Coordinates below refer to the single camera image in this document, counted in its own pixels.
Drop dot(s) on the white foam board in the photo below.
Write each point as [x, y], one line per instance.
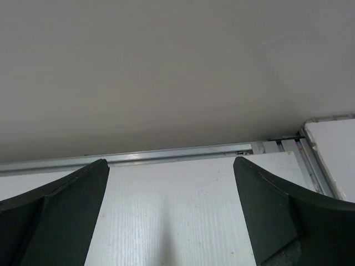
[332, 141]

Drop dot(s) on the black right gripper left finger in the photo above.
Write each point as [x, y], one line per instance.
[54, 223]

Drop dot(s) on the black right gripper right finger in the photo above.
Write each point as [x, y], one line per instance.
[291, 225]

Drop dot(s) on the aluminium frame rail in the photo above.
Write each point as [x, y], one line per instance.
[299, 144]

